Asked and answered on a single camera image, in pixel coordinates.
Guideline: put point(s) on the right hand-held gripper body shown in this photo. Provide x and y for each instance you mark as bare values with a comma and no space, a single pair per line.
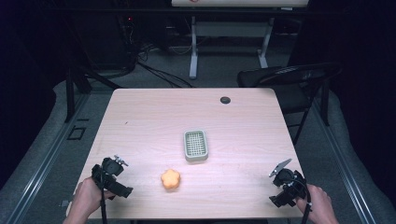
291,183

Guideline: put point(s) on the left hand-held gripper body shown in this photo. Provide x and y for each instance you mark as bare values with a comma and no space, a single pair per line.
109,169

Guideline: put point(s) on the orange flower-shaped soap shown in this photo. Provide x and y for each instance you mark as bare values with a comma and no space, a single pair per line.
170,179

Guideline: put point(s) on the grey-green soap dish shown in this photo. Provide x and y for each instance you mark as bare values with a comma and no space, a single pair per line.
195,145

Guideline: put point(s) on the person's right hand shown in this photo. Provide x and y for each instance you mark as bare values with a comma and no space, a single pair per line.
319,203

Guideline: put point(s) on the person's left hand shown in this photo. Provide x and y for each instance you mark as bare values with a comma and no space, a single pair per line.
85,197

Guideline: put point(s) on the black metal stand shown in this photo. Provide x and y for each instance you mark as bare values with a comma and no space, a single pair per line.
70,93

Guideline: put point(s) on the black folding chair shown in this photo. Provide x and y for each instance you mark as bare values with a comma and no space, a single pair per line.
289,90

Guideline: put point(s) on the dark round table grommet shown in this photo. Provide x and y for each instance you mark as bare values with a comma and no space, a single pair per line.
225,100

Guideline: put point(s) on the white desk with metal legs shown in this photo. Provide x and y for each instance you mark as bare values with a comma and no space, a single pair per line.
230,29

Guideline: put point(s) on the grey metal floor rail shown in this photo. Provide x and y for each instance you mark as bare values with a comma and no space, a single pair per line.
345,174
43,168

